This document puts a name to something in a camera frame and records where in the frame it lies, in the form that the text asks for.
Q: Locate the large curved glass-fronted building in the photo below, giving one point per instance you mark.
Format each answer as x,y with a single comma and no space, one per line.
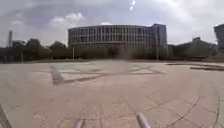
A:
113,36

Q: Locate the robot's own part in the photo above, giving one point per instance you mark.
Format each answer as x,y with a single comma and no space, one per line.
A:
79,124
142,121

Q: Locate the low dark building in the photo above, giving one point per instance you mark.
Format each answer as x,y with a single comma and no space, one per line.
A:
196,46

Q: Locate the low dark steps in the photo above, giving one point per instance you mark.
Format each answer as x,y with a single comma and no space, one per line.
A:
206,67

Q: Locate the row of dark trees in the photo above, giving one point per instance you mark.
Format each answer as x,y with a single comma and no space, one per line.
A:
36,50

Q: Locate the tall pale chimney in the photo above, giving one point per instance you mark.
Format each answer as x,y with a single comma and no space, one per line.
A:
10,38

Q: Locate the dark tall building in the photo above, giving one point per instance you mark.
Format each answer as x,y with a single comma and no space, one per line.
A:
220,35

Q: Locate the beige paved plaza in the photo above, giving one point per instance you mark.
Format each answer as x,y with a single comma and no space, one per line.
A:
110,90

